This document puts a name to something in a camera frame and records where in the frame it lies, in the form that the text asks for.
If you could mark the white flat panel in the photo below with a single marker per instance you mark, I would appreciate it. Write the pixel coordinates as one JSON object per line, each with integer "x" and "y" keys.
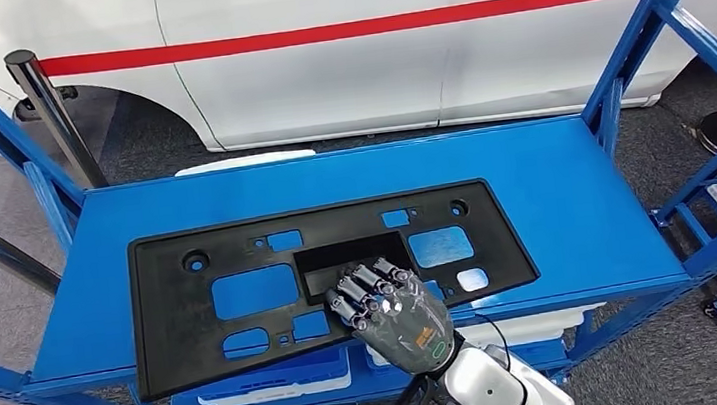
{"x": 241, "y": 164}

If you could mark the white plastic divided tray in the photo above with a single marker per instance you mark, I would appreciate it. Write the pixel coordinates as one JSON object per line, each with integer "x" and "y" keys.
{"x": 272, "y": 393}
{"x": 544, "y": 324}

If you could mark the white car with red stripe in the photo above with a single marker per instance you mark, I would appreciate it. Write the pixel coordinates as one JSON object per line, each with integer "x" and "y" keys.
{"x": 319, "y": 78}

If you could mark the black plastic plate part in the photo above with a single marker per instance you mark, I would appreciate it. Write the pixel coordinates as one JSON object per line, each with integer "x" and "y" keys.
{"x": 172, "y": 327}

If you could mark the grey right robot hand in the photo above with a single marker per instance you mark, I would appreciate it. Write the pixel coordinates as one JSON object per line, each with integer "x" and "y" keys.
{"x": 404, "y": 323}

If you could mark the blue metal shelf rack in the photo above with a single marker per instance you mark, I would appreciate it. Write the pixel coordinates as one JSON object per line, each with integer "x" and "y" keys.
{"x": 567, "y": 219}

